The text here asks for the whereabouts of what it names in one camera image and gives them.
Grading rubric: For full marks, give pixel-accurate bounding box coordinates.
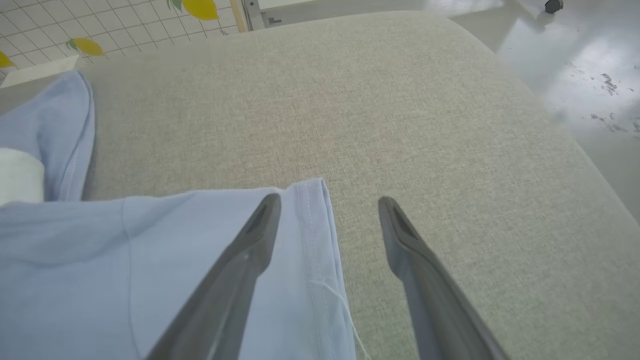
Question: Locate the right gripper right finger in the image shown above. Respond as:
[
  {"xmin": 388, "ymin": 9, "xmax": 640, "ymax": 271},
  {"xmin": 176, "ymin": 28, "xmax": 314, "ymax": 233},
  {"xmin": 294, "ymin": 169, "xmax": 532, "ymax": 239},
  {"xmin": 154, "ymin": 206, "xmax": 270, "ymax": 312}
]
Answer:
[{"xmin": 378, "ymin": 196, "xmax": 509, "ymax": 360}]

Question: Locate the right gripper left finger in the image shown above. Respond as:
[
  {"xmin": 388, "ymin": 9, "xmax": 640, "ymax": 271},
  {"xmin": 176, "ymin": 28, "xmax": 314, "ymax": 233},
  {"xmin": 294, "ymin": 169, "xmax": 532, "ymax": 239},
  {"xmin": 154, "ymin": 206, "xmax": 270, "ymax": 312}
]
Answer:
[{"xmin": 145, "ymin": 193, "xmax": 282, "ymax": 360}]

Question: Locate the light blue cloth garment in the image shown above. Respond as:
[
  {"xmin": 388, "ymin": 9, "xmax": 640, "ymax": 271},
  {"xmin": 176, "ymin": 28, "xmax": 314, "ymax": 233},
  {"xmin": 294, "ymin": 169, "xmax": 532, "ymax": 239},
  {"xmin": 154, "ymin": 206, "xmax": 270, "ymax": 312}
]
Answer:
[{"xmin": 0, "ymin": 70, "xmax": 359, "ymax": 360}]

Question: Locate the grey metal stand foot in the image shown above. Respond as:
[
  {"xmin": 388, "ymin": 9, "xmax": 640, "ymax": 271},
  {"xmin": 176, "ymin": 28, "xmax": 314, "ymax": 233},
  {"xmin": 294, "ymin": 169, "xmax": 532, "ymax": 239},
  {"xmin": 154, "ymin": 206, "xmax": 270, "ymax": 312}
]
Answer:
[{"xmin": 242, "ymin": 0, "xmax": 282, "ymax": 31}]

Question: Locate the lemon print partition screen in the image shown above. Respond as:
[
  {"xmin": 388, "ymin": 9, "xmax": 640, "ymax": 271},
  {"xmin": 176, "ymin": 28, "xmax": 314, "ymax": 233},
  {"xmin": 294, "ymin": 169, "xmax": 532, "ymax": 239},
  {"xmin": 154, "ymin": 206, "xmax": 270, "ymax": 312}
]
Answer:
[{"xmin": 0, "ymin": 0, "xmax": 249, "ymax": 83}]

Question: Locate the white box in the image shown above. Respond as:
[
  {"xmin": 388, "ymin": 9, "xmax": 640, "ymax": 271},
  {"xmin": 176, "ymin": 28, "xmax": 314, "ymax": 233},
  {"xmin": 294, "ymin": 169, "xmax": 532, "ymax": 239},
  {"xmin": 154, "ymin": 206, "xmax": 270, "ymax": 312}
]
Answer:
[{"xmin": 0, "ymin": 55, "xmax": 81, "ymax": 90}]

